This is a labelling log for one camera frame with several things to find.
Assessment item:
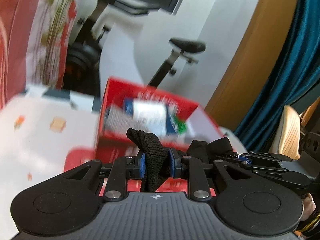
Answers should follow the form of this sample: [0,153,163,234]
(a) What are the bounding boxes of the black mesh cloth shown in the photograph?
[126,128,236,192]

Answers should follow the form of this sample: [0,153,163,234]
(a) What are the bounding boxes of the beige wooden chair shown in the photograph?
[268,105,301,160]

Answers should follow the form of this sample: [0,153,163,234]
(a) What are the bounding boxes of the blue white package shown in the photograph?
[103,98,178,137]

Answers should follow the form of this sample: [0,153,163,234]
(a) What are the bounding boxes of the red strawberry cardboard box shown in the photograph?
[64,77,222,192]

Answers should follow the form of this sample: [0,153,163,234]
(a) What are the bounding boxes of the teal curtain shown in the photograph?
[234,0,319,152]

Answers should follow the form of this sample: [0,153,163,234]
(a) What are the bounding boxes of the black exercise bike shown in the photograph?
[65,0,207,97]

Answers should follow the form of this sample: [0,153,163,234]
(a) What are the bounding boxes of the wooden door panel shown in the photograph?
[205,0,297,131]

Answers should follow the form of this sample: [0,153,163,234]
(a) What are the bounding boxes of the green artificial plant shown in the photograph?
[32,0,76,87]

